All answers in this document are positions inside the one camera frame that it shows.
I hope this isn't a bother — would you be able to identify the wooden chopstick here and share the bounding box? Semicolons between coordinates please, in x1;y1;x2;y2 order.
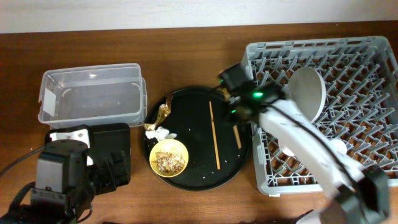
209;101;221;170
233;125;242;149

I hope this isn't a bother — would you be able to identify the white round plate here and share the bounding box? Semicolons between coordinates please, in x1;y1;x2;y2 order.
287;67;326;123

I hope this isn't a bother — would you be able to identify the gold foil wrapper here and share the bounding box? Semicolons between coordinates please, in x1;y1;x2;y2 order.
144;93;173;131

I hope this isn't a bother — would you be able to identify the light blue plastic cup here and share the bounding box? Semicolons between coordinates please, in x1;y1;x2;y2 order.
330;139;348;154

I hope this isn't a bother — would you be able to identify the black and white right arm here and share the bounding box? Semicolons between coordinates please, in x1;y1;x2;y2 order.
227;82;391;223

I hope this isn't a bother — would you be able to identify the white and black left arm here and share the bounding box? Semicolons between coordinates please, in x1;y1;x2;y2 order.
1;140;131;223

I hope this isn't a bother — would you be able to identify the grey plastic dishwasher rack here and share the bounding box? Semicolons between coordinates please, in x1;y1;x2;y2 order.
241;36;397;187

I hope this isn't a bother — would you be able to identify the black rectangular tray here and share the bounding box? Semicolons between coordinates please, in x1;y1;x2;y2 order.
90;123;131;187

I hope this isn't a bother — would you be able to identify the round black tray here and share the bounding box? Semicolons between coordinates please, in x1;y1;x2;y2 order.
161;86;252;191

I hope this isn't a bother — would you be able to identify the yellow bowl with food scraps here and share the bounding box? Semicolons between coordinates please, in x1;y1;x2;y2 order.
149;139;189;178

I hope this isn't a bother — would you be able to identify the crumpled white tissue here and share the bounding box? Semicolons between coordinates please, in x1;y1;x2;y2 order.
145;126;177;142

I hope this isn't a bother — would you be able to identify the clear plastic bin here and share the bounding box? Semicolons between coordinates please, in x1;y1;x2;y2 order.
38;63;147;129

